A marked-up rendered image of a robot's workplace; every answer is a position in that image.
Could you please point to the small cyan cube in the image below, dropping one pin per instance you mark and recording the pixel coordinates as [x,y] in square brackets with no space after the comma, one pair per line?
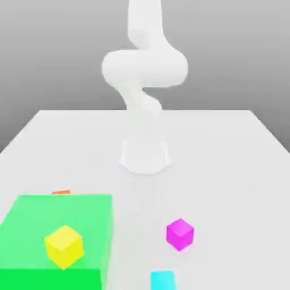
[162,281]

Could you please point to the large green box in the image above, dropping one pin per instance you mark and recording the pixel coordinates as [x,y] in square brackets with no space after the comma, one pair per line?
[90,217]

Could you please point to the small magenta cube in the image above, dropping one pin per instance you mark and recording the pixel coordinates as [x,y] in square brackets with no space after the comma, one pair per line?
[180,234]

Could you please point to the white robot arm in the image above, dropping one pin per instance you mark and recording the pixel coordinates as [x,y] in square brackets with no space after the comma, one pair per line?
[145,68]

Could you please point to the small orange cube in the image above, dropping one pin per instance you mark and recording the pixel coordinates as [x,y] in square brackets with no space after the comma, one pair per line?
[61,192]

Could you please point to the small yellow cube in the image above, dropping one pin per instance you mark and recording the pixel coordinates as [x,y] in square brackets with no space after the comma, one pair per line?
[64,247]

